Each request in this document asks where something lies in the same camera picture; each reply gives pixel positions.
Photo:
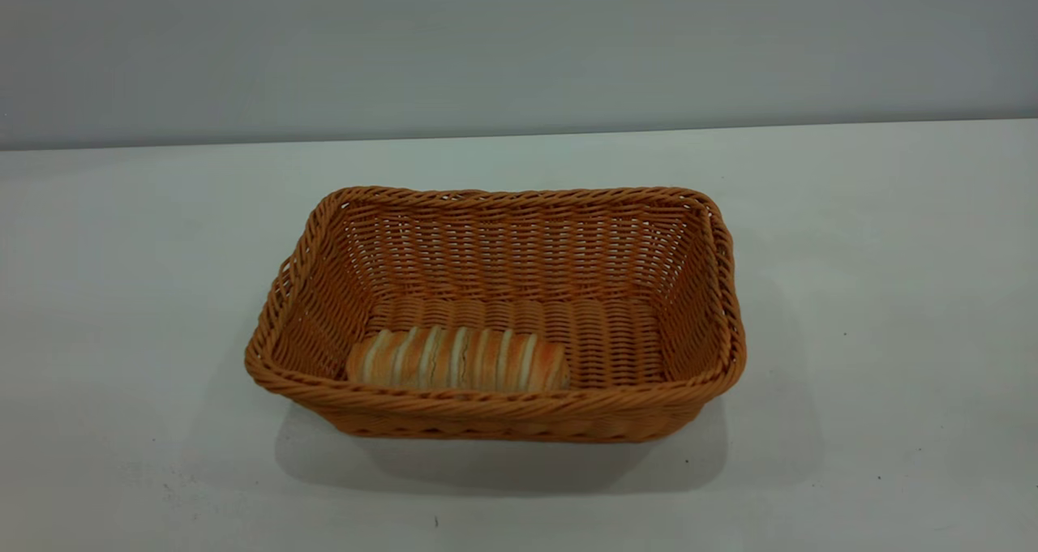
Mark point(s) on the spiral ridged bread roll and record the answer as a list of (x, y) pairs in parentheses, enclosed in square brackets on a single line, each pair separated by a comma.
[(458, 361)]

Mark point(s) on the orange woven wicker basket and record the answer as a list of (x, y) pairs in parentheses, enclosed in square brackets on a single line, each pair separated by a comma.
[(608, 341)]

